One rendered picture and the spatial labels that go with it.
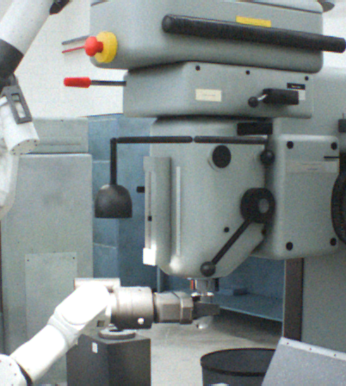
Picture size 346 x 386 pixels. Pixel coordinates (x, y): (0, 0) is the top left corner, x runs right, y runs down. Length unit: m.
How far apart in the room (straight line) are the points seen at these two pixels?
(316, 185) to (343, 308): 0.34
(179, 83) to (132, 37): 0.13
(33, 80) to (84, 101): 0.87
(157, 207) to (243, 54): 0.34
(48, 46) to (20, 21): 9.71
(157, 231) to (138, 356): 0.43
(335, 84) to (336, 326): 0.57
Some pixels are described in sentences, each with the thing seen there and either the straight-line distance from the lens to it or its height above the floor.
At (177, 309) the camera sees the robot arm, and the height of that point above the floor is 1.25.
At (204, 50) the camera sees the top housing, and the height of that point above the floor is 1.75.
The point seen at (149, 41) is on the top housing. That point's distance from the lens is 1.50.
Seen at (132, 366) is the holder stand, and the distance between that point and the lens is 1.95.
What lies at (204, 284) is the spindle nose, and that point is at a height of 1.29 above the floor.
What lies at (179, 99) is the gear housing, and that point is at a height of 1.66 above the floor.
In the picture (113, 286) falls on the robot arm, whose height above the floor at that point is 1.29.
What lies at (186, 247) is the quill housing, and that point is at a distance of 1.60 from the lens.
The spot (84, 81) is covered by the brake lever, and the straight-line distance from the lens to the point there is 1.65.
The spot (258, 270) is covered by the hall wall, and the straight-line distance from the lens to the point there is 8.11.
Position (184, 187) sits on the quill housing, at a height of 1.49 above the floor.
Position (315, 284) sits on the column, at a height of 1.25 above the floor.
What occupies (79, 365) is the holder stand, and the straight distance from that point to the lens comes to 2.04.
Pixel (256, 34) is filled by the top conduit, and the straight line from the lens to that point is 1.59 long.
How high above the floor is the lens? 1.55
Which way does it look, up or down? 3 degrees down
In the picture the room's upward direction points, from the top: straight up
